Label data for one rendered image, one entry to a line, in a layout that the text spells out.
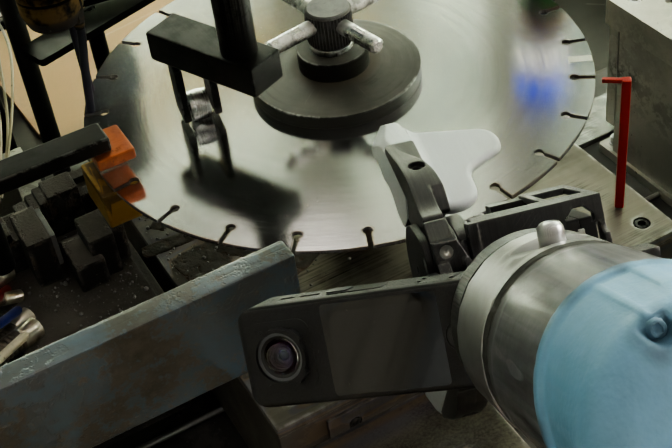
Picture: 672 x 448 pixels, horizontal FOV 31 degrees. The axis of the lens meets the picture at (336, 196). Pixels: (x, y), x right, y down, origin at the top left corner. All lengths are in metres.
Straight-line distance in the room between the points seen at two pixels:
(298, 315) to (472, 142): 0.14
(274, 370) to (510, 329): 0.16
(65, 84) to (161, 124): 0.43
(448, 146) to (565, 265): 0.23
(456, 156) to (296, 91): 0.19
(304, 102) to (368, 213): 0.10
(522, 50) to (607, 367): 0.50
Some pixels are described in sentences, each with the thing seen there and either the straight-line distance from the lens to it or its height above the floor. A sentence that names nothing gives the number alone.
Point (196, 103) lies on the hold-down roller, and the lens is 0.77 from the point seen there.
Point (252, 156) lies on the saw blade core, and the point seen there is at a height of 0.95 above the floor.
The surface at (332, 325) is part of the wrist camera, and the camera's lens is 0.52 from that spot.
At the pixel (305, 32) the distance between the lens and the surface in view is 0.76.
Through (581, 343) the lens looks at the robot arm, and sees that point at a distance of 0.35.
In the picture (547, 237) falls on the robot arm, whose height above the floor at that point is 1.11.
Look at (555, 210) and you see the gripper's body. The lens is 0.54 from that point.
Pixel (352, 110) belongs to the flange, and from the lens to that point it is 0.76.
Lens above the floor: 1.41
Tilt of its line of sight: 40 degrees down
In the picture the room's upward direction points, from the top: 8 degrees counter-clockwise
